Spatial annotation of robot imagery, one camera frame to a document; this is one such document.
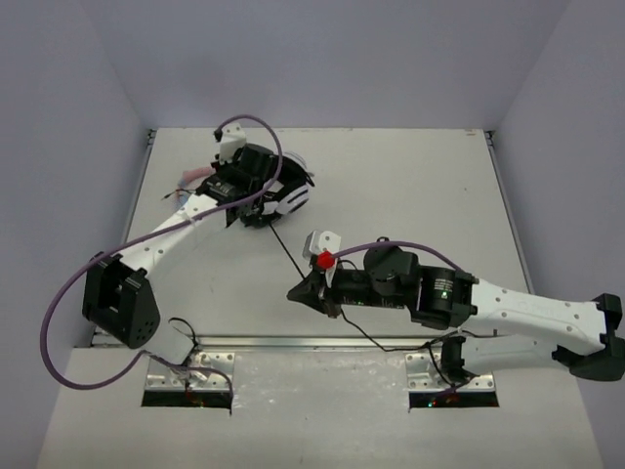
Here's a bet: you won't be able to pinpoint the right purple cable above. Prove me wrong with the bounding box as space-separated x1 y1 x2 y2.
331 239 460 273

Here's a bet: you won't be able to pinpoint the pink and blue cat headphones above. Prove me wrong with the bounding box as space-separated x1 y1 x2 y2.
162 166 214 206

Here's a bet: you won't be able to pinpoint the white and black headphones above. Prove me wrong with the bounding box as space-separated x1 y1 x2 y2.
259 151 314 227

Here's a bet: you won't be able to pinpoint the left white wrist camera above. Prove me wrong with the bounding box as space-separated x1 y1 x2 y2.
213 122 247 163

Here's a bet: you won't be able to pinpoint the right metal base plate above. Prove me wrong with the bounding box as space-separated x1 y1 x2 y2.
404 351 496 394

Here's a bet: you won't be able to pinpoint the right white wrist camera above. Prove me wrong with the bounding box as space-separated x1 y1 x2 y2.
303 230 342 287

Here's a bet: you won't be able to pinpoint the aluminium table edge rail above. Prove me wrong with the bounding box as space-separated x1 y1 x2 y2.
92 333 440 350

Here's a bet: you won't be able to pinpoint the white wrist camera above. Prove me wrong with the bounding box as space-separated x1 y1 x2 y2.
303 230 342 287
213 122 247 163

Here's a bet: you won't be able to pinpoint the black headphone cable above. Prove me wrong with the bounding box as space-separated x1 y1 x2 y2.
263 219 470 353

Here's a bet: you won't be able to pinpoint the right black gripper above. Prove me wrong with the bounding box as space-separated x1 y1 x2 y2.
287 261 407 320

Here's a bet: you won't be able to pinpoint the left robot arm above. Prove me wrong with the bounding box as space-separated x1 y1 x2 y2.
82 143 314 362

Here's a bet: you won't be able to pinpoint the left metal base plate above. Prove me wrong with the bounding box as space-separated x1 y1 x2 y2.
145 351 234 393

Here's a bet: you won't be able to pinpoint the metal base plate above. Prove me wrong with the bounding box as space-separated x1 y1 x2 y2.
145 351 234 393
404 351 496 394

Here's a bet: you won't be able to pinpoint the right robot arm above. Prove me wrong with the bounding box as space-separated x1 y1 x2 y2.
287 238 624 385

